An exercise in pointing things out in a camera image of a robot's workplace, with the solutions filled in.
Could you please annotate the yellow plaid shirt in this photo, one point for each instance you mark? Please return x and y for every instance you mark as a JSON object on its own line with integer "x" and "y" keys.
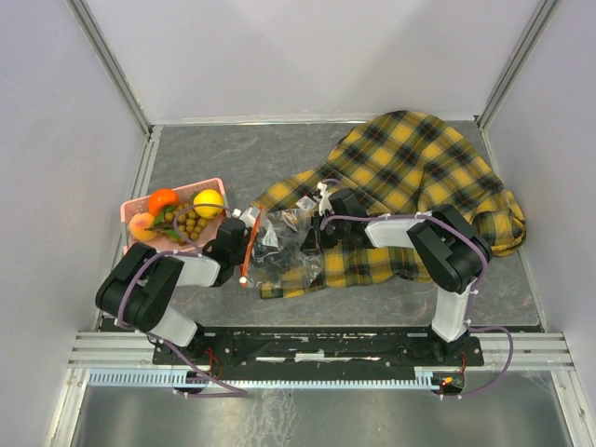
{"x": 402, "y": 162}

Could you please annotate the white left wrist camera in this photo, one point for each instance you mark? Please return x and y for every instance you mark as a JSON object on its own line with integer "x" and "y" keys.
{"x": 248, "y": 216}

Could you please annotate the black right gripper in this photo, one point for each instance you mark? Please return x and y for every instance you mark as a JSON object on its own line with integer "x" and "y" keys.
{"x": 315, "y": 238}

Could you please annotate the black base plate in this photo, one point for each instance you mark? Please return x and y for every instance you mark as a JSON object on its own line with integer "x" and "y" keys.
{"x": 227, "y": 349}

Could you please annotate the pink perforated plastic basket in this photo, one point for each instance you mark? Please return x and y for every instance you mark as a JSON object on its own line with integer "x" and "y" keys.
{"x": 186, "y": 195}

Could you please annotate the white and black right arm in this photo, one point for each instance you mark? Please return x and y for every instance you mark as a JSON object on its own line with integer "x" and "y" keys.
{"x": 453, "y": 252}

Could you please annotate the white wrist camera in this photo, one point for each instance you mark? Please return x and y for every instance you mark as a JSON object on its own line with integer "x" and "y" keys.
{"x": 248, "y": 216}
{"x": 324, "y": 192}

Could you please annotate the orange fake tangerine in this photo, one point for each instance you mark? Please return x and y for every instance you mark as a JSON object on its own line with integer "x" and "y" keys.
{"x": 162, "y": 198}

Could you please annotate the dark fake grape bunch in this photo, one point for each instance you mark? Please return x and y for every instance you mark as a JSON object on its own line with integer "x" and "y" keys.
{"x": 277, "y": 256}

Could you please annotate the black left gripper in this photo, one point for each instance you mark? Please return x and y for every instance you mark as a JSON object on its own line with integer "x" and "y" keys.
{"x": 248, "y": 234}

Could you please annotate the clear zip top bag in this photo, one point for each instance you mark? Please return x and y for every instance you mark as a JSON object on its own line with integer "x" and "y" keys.
{"x": 245, "y": 277}

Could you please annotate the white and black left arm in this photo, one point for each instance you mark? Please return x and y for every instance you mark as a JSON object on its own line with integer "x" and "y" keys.
{"x": 138, "y": 290}

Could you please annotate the brown fake longan bunch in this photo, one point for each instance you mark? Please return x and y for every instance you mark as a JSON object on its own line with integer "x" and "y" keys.
{"x": 172, "y": 221}

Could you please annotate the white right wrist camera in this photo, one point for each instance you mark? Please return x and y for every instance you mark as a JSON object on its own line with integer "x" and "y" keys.
{"x": 324, "y": 192}

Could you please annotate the orange-yellow fake peach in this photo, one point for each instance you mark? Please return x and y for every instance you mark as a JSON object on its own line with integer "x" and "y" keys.
{"x": 140, "y": 227}

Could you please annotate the light blue cable duct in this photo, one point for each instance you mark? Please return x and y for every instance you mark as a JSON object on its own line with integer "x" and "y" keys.
{"x": 277, "y": 375}

